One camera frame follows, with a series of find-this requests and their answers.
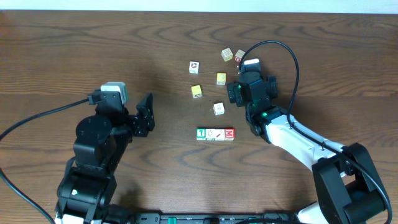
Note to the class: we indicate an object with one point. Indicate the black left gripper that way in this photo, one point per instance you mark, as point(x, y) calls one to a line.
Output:
point(137, 121)

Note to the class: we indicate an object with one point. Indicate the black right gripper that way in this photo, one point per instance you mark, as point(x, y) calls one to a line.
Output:
point(235, 94)

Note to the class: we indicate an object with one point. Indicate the red letter M block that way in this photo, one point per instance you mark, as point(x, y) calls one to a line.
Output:
point(229, 134)

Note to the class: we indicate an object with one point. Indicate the white hammer block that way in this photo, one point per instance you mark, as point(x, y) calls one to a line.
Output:
point(219, 134)

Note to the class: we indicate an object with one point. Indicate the green number 7 block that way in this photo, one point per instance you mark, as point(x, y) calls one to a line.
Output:
point(201, 134)

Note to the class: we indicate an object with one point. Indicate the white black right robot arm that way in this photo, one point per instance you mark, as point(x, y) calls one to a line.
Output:
point(348, 186)

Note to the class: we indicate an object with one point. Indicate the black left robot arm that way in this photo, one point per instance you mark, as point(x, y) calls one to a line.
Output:
point(85, 192)

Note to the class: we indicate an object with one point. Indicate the yellow block centre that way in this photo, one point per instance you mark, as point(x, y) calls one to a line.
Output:
point(221, 78)

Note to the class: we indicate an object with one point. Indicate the red edged letter block far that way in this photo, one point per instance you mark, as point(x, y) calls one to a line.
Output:
point(238, 56)

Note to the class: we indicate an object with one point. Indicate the white block with drawing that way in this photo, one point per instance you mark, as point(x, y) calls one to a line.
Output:
point(218, 108)

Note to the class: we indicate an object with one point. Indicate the yellow edged block far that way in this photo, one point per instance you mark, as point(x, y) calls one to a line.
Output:
point(227, 54)

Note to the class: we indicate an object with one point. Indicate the yellow block left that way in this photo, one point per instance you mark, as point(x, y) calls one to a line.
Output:
point(196, 91)

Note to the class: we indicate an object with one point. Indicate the white block with dark circle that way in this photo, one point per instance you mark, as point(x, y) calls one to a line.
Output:
point(193, 67)

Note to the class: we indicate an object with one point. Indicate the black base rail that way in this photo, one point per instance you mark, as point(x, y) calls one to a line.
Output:
point(196, 218)

